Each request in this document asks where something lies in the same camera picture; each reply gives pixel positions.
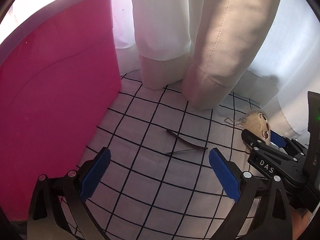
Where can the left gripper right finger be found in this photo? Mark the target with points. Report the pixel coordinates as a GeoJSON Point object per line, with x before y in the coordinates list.
{"type": "Point", "coordinates": [272, 219]}

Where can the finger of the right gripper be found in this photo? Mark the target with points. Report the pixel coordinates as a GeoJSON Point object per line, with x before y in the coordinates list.
{"type": "Point", "coordinates": [280, 141]}
{"type": "Point", "coordinates": [256, 144]}

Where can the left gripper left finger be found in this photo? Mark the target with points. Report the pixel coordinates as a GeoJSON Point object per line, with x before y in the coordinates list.
{"type": "Point", "coordinates": [46, 219]}

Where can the beige plush sloth keychain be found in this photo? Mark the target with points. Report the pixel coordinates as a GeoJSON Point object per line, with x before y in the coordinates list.
{"type": "Point", "coordinates": [256, 122]}

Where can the dark brown snap hair clip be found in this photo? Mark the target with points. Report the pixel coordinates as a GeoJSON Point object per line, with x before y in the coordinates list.
{"type": "Point", "coordinates": [190, 145]}

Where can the white black grid cloth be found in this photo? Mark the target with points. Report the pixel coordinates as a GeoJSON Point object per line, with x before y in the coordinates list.
{"type": "Point", "coordinates": [146, 194]}

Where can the pink plastic storage bin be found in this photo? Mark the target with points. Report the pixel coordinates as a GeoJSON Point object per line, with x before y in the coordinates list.
{"type": "Point", "coordinates": [59, 74]}

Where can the sheer white inner curtain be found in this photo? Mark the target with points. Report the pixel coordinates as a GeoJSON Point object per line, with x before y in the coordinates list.
{"type": "Point", "coordinates": [124, 36]}

